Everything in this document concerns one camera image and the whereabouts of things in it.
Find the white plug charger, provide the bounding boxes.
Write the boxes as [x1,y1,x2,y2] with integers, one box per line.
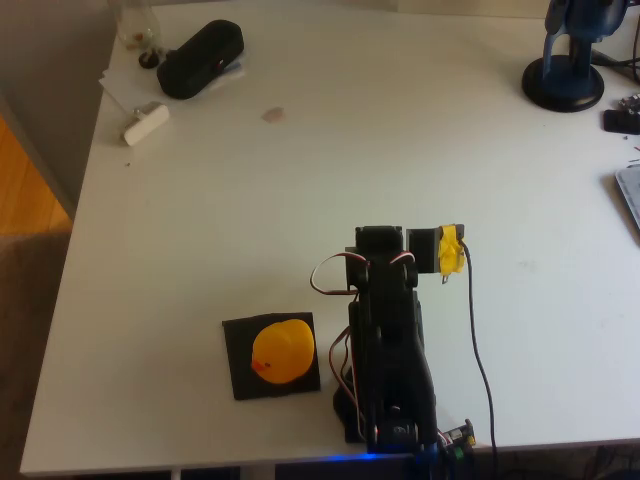
[122,101,171,148]

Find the blue table clamp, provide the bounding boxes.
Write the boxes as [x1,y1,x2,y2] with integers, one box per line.
[412,444,441,480]

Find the black cardboard square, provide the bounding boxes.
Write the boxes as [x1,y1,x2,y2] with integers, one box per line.
[221,311,322,402]

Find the long red white servo wire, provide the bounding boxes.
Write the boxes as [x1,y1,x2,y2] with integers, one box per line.
[328,327,374,441]

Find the yellow rubber duck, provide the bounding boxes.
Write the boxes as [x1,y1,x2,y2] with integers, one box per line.
[250,318,316,385]

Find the clear glass bottle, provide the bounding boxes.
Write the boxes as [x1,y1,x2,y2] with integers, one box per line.
[115,0,164,54]

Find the black camera cable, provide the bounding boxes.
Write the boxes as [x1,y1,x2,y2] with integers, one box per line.
[459,239,500,480]

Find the black microphone cable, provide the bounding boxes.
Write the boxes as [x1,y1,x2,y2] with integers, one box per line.
[592,49,640,84]

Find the looped red white servo wire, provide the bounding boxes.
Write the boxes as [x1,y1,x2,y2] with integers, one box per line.
[309,253,369,296]

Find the grey laptop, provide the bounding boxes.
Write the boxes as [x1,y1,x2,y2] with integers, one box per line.
[613,164,640,231]

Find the black fabric pouch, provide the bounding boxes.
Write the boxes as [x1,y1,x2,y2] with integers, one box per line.
[156,18,246,101]

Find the flat black device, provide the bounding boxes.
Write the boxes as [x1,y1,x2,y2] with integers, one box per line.
[602,108,640,135]

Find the small controller board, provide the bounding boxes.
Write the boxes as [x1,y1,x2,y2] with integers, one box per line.
[439,418,477,461]

